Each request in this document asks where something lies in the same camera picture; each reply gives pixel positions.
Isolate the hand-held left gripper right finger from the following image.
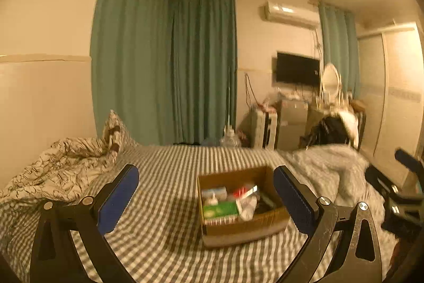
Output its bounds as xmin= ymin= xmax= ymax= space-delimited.
xmin=273 ymin=165 xmax=385 ymax=283

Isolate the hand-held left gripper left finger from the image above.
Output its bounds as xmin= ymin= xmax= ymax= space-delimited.
xmin=30 ymin=164 xmax=140 ymax=283

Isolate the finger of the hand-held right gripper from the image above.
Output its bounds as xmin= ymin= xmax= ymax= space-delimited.
xmin=364 ymin=164 xmax=404 ymax=197
xmin=394 ymin=148 xmax=424 ymax=178

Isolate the clear plastic jar blue label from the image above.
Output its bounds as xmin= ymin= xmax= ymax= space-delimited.
xmin=236 ymin=195 xmax=259 ymax=221

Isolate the cardboard box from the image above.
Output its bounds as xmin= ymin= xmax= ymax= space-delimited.
xmin=197 ymin=165 xmax=292 ymax=249

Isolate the green medicine box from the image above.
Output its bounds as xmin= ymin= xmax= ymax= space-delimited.
xmin=203 ymin=201 xmax=241 ymax=221

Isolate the grey checkered quilt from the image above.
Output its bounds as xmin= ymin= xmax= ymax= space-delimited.
xmin=281 ymin=143 xmax=376 ymax=206

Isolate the white louvered wardrobe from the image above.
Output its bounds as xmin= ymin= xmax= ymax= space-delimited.
xmin=356 ymin=22 xmax=424 ymax=185

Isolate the white jacket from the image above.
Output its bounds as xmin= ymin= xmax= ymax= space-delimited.
xmin=334 ymin=110 xmax=362 ymax=151

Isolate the floral pillow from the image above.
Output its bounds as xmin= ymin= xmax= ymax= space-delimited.
xmin=99 ymin=110 xmax=140 ymax=151

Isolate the black bag on chair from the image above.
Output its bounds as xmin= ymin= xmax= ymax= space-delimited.
xmin=299 ymin=115 xmax=352 ymax=150

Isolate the floral white duvet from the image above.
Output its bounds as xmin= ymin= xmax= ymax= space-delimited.
xmin=0 ymin=136 xmax=117 ymax=204

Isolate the silver small fridge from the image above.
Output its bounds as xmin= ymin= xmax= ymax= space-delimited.
xmin=276 ymin=99 xmax=311 ymax=151

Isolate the wooden dressing table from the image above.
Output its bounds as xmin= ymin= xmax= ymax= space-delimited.
xmin=307 ymin=101 xmax=333 ymax=125

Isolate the oval white vanity mirror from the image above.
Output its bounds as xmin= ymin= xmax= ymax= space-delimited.
xmin=320 ymin=63 xmax=342 ymax=102

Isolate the white mop pole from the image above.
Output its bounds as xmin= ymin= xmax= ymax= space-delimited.
xmin=226 ymin=66 xmax=233 ymax=128

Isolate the narrow green curtain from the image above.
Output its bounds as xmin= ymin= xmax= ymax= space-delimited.
xmin=317 ymin=1 xmax=362 ymax=102

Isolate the wide green curtain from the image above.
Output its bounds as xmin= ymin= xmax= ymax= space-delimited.
xmin=91 ymin=0 xmax=174 ymax=146

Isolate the white air conditioner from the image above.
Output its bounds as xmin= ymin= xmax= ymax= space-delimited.
xmin=264 ymin=0 xmax=320 ymax=29

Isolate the hanging wall cable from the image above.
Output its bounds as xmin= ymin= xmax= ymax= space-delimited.
xmin=244 ymin=72 xmax=259 ymax=108

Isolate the black wall television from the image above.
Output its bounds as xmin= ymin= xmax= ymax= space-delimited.
xmin=276 ymin=51 xmax=321 ymax=85

